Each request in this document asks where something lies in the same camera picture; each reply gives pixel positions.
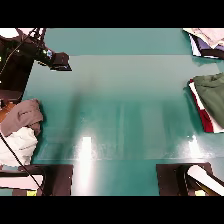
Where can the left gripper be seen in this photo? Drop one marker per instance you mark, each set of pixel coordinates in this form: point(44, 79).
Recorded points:
point(61, 61)

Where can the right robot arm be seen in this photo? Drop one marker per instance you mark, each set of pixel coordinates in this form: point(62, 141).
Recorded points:
point(203, 176)

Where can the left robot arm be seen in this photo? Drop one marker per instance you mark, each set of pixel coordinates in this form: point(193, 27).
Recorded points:
point(16, 63)

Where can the brown garment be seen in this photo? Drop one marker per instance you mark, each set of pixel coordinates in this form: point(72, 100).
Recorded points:
point(24, 115)

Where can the orange garment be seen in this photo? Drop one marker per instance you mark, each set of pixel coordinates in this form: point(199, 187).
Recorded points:
point(4, 112)

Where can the purple garment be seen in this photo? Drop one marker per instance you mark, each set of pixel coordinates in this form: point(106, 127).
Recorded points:
point(205, 46)

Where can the pale pink garment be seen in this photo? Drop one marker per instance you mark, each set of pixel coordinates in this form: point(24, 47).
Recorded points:
point(210, 35)

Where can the green garment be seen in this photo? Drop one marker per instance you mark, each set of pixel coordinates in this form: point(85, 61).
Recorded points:
point(213, 95)

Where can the red garment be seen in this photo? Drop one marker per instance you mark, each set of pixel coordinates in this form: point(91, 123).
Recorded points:
point(207, 122)

